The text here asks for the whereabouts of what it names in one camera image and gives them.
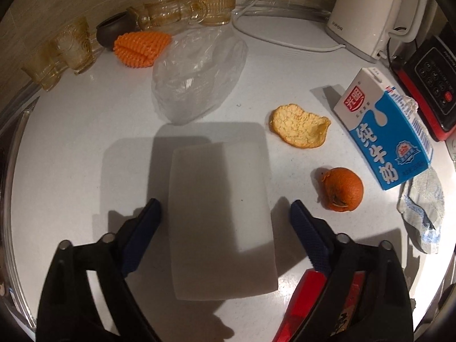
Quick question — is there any amber glass pitcher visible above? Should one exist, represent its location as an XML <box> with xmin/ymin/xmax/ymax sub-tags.
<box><xmin>127</xmin><ymin>0</ymin><xmax>208</xmax><ymax>35</ymax></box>

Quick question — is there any white electric kettle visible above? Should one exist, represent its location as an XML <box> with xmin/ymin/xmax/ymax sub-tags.
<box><xmin>325</xmin><ymin>0</ymin><xmax>428</xmax><ymax>63</ymax></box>

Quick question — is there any clear plastic bag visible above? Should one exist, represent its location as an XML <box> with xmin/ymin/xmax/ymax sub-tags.
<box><xmin>152</xmin><ymin>26</ymin><xmax>248</xmax><ymax>125</ymax></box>

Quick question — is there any blue white plastic wrapper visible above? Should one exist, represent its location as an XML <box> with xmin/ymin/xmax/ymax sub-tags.
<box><xmin>396</xmin><ymin>168</ymin><xmax>445</xmax><ymax>254</ymax></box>

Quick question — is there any red black blender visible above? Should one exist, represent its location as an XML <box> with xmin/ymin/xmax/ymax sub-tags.
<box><xmin>396</xmin><ymin>36</ymin><xmax>455</xmax><ymax>141</ymax></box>

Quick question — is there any white power cable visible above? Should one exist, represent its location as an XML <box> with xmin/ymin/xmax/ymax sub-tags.
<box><xmin>230</xmin><ymin>0</ymin><xmax>347</xmax><ymax>54</ymax></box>

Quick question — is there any red snack bag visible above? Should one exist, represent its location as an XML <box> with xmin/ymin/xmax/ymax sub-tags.
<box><xmin>273</xmin><ymin>269</ymin><xmax>366</xmax><ymax>341</ymax></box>

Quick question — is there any blue white milk carton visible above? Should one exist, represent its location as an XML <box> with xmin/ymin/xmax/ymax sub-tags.
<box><xmin>334</xmin><ymin>67</ymin><xmax>433</xmax><ymax>191</ymax></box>

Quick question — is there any orange peel inside up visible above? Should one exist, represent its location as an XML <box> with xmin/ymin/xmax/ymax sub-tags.
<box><xmin>269</xmin><ymin>103</ymin><xmax>331</xmax><ymax>149</ymax></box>

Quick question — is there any amber glass cup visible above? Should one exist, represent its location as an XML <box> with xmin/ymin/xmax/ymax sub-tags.
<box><xmin>22</xmin><ymin>41</ymin><xmax>68</xmax><ymax>92</ymax></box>
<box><xmin>50</xmin><ymin>17</ymin><xmax>95</xmax><ymax>75</ymax></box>

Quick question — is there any black blender power cable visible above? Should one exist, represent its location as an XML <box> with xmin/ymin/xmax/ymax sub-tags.
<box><xmin>386</xmin><ymin>24</ymin><xmax>420</xmax><ymax>72</ymax></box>

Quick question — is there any orange peel skin up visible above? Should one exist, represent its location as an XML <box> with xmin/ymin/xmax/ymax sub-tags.
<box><xmin>321</xmin><ymin>167</ymin><xmax>364</xmax><ymax>212</ymax></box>

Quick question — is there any dark brown small pot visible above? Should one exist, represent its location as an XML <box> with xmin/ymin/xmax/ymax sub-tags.
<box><xmin>96</xmin><ymin>12</ymin><xmax>137</xmax><ymax>51</ymax></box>

